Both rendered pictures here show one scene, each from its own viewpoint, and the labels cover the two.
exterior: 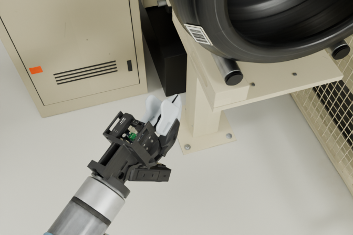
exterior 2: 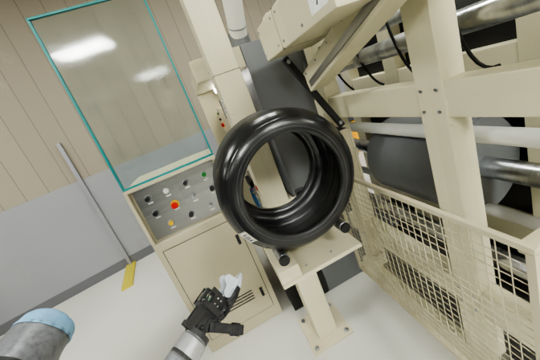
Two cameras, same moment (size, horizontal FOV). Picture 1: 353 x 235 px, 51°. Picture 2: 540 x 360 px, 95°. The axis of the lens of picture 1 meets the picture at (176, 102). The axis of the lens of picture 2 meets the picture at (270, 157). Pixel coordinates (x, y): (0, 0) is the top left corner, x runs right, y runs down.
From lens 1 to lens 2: 40 cm
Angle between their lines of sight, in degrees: 40
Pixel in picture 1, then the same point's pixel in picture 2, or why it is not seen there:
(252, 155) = (370, 341)
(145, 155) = (215, 309)
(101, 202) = (186, 345)
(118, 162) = (198, 317)
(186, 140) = (315, 342)
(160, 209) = not seen: outside the picture
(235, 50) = (272, 240)
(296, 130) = (397, 310)
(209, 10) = (243, 221)
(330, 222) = not seen: outside the picture
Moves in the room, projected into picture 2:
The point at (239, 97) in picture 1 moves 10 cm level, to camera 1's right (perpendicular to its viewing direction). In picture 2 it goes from (296, 273) to (320, 266)
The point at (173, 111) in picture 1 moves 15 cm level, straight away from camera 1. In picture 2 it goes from (235, 282) to (239, 251)
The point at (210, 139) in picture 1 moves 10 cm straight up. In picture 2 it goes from (333, 337) to (329, 325)
